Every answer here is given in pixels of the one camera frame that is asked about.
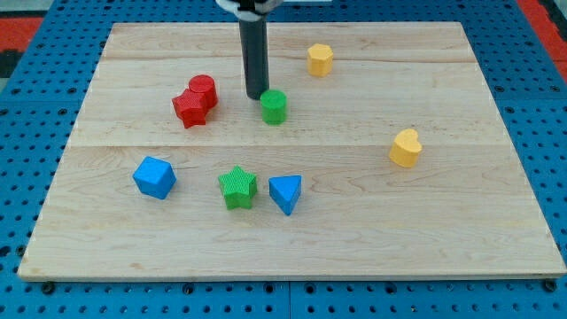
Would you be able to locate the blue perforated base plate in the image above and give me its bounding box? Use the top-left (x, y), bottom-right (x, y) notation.
top-left (1, 0), bottom-right (566, 318)

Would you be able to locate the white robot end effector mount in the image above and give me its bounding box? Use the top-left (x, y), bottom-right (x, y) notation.
top-left (215, 0), bottom-right (284, 21)

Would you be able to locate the yellow heart block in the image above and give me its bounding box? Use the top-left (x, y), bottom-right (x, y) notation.
top-left (389, 128), bottom-right (423, 168)

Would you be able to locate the red cylinder block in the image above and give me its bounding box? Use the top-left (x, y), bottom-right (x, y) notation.
top-left (188, 74), bottom-right (218, 110)

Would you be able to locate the wooden board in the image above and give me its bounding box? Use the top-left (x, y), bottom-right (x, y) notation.
top-left (18, 22), bottom-right (566, 282)

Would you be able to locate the green star block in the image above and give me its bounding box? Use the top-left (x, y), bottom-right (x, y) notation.
top-left (218, 166), bottom-right (257, 210)

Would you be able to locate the blue cube block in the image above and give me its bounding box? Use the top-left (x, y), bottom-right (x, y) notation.
top-left (132, 156), bottom-right (177, 200)

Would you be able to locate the green cylinder block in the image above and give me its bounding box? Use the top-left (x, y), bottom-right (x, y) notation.
top-left (260, 89), bottom-right (287, 125)

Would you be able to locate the red star block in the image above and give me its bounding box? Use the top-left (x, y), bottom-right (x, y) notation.
top-left (172, 89), bottom-right (208, 128)

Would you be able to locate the blue triangle block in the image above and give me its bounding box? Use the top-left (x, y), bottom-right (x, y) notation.
top-left (268, 175), bottom-right (302, 215)

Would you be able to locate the yellow hexagon block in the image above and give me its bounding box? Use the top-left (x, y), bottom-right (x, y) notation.
top-left (307, 43), bottom-right (334, 77)

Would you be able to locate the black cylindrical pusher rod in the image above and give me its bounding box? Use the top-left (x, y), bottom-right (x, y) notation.
top-left (239, 18), bottom-right (269, 100)

